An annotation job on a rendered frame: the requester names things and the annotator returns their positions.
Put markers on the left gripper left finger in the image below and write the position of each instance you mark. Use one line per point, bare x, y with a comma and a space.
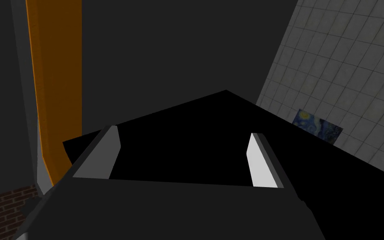
100, 160

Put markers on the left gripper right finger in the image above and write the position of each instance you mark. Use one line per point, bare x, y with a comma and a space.
263, 163

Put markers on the black flat-topped furniture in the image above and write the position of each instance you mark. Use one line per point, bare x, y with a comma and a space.
312, 160

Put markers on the blue swirl painting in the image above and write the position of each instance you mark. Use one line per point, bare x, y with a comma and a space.
317, 126

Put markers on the orange door leaf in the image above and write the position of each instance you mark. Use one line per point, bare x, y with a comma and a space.
57, 83

